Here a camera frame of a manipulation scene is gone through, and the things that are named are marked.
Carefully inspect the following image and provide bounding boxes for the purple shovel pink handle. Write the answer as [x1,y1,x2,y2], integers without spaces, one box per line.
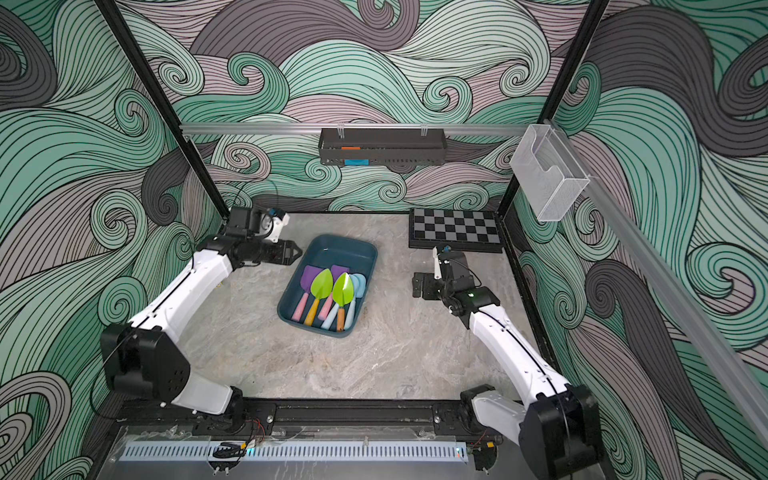
[291,265,322,322]
[318,265,350,321]

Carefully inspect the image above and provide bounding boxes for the green shovel yellow handle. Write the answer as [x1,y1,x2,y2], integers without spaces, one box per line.
[304,268,333,327]

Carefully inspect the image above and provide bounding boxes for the light blue shovel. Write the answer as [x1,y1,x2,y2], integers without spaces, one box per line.
[344,273,367,330]
[321,303,339,330]

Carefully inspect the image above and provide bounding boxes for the teal storage box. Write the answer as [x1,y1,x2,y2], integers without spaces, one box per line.
[277,234,378,338]

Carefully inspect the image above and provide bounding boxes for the green shovel brown handle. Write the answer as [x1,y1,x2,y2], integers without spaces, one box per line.
[332,273,355,332]

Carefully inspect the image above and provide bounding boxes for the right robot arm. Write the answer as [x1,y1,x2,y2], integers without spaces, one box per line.
[412,246,604,479]

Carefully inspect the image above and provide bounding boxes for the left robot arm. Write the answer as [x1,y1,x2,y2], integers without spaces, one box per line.
[100,207,302,415]

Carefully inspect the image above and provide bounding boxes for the black white chessboard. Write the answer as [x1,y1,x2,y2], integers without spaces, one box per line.
[408,208,503,253]

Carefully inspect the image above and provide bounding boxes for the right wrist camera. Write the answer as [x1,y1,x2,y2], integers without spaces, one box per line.
[432,244,451,280]

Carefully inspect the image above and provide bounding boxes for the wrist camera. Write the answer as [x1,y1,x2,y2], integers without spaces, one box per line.
[432,244,451,280]
[258,208,290,243]

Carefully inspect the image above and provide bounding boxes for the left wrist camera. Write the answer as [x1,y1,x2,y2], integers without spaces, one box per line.
[258,208,290,243]

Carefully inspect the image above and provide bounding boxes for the black wall shelf tray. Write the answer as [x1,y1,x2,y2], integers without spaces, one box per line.
[318,128,448,167]

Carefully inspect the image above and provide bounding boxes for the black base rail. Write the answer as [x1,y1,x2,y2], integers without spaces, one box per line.
[113,398,595,440]

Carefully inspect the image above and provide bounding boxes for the clear plastic wall holder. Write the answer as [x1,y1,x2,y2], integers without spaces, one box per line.
[510,124,590,223]

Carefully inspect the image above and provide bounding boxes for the aluminium rail back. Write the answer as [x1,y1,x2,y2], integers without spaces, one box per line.
[180,122,528,137]

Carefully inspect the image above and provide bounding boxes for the aluminium rail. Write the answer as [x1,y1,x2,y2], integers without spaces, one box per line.
[180,122,528,137]
[544,120,767,445]

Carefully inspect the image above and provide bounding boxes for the aluminium rail right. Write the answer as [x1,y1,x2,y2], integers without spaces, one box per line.
[544,120,767,445]

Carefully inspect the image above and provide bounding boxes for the white slotted cable duct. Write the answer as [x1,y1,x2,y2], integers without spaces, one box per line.
[119,440,469,463]

